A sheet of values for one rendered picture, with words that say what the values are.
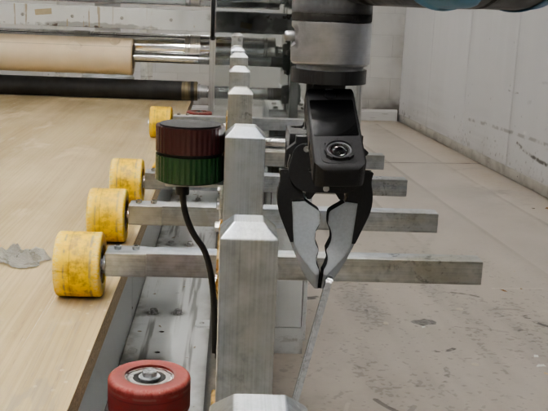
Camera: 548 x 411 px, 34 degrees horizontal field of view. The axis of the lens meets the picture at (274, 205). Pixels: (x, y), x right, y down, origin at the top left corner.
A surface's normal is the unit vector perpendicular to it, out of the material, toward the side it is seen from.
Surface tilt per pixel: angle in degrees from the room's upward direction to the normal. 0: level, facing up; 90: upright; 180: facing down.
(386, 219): 90
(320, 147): 30
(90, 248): 47
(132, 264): 90
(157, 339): 0
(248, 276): 90
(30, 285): 0
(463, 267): 90
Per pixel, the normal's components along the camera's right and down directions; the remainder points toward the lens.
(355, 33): 0.48, 0.21
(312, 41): -0.48, 0.18
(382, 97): 0.14, 0.23
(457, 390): 0.04, -0.97
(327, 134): 0.03, -0.73
